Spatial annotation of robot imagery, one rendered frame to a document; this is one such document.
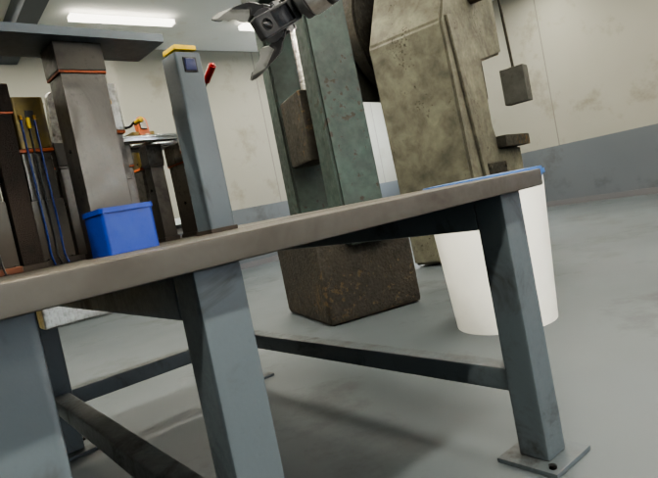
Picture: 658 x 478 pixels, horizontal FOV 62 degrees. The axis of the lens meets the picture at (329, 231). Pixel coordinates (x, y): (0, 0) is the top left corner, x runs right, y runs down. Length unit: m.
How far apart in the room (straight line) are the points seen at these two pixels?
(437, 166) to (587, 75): 4.49
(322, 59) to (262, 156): 5.59
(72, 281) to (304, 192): 3.23
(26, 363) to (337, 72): 2.74
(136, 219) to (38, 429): 0.46
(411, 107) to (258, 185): 4.39
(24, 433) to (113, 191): 0.59
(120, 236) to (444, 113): 3.72
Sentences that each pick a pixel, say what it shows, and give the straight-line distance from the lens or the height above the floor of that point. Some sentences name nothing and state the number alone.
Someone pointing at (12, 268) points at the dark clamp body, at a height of 0.71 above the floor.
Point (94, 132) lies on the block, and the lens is 1.26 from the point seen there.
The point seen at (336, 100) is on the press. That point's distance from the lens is 3.24.
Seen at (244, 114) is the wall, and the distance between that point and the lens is 8.78.
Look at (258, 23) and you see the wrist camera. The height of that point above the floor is 1.09.
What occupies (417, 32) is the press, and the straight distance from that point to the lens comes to 4.71.
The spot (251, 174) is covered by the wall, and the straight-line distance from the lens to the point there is 8.60.
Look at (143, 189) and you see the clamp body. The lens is 1.85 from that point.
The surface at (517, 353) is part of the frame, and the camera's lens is 1.41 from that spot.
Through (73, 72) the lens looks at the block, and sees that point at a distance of 1.28.
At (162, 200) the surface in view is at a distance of 1.68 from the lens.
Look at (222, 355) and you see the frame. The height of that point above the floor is 0.53.
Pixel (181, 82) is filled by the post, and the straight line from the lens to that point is 1.38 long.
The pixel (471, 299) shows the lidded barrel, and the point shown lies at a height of 0.17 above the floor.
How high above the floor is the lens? 0.72
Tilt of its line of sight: 3 degrees down
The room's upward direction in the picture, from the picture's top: 11 degrees counter-clockwise
